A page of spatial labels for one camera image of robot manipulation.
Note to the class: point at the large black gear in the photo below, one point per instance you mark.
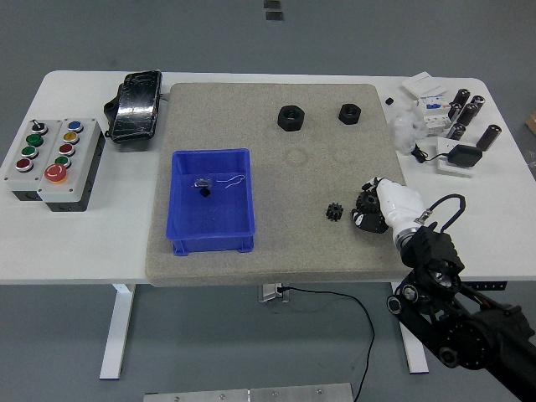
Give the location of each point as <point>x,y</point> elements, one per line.
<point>369,204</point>

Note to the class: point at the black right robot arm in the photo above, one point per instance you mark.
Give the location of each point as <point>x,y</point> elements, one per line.
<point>469,335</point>

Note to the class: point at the small clear parts bag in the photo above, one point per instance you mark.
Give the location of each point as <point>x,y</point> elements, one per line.
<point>202,183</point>

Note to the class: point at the white square plate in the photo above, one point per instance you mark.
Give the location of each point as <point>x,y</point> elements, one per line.
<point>454,171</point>

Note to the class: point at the grey metal plate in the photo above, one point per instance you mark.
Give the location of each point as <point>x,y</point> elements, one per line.
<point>251,394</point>

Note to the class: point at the large black hex nut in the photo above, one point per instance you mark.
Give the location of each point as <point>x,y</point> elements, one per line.
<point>290,117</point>

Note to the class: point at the black wrapped device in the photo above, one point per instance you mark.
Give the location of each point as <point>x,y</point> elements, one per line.
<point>136,106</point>

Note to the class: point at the silver table control box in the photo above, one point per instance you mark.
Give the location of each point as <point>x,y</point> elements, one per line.
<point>268,293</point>

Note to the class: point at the brown cardboard box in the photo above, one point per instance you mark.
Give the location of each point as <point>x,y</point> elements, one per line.
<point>531,120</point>

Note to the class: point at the blue plastic box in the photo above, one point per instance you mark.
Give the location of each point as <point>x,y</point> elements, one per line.
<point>209,218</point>

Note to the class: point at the white circuit breaker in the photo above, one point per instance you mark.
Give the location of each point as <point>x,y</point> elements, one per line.
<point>435,115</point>

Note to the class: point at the dark floor plate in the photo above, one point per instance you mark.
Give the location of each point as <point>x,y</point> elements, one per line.
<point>274,16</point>
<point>272,3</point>

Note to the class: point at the small black hex nut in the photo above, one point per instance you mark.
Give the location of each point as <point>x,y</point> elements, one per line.
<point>350,112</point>

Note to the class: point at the small black cube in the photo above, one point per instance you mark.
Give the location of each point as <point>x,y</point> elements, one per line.
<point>389,101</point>
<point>205,192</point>

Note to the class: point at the white table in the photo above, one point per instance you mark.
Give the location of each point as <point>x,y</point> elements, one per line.
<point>84,243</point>

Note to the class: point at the crumpled clear plastic wrap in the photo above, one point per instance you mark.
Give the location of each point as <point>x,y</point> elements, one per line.
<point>405,132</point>

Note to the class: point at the grey four-button control box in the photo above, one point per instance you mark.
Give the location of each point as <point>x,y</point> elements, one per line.
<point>29,146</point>

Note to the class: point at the black table frame rail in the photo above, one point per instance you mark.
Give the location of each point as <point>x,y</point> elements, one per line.
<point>488,285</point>

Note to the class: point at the grey-brown mat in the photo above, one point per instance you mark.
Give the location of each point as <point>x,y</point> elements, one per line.
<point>285,180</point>

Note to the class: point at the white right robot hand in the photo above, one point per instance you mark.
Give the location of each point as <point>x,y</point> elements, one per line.
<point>400,203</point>

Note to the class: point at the grey emergency-stop control box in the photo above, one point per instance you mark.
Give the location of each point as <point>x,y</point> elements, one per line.
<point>69,176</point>

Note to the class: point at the dark cylindrical capacitor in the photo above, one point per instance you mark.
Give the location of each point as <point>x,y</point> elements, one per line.
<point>469,114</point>
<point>457,131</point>
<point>454,111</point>
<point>477,101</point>
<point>462,96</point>
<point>490,136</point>

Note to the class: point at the small black gear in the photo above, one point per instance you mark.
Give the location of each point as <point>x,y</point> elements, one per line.
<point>334,212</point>

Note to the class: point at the white wall switch panel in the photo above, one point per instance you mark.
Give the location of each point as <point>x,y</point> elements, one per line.
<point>423,84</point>

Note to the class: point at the black square adapter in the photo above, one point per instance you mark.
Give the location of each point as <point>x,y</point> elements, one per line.
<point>465,156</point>

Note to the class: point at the white table leg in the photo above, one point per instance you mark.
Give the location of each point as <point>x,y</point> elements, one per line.
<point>117,335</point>
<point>416,360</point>

